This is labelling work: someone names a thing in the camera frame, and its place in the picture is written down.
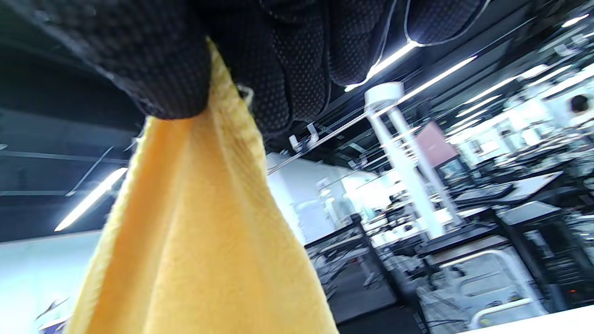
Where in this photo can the person's right hand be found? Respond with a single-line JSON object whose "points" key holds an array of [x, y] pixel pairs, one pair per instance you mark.
{"points": [[153, 55]]}

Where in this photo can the yellow square towel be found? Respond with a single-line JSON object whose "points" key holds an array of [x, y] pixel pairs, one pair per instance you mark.
{"points": [[199, 232]]}

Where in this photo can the ceiling light tube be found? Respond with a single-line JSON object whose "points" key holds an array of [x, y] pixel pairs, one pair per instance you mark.
{"points": [[90, 199]]}

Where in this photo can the white round pillar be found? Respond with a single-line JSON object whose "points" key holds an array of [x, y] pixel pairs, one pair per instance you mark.
{"points": [[408, 176]]}

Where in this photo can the brown board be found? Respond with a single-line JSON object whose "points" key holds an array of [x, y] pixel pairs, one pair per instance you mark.
{"points": [[468, 248]]}

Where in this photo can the white utility cart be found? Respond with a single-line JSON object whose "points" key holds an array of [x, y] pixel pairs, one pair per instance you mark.
{"points": [[492, 278]]}

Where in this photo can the black computer tower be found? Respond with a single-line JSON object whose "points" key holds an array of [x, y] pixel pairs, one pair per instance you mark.
{"points": [[571, 269]]}

